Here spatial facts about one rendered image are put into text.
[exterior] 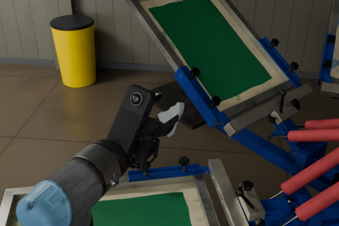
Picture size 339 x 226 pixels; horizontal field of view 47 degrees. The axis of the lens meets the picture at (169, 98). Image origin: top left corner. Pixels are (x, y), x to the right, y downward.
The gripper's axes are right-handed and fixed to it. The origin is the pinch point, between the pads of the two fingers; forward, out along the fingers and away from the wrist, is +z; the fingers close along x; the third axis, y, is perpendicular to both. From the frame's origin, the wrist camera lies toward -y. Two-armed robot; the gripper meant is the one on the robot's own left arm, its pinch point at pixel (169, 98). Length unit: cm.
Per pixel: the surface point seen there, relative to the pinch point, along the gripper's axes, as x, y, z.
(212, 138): -54, 176, 209
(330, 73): 21, 47, 140
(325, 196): 37, 50, 53
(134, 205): -23, 76, 30
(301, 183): 29, 55, 59
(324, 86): 21, 49, 128
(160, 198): -17, 75, 38
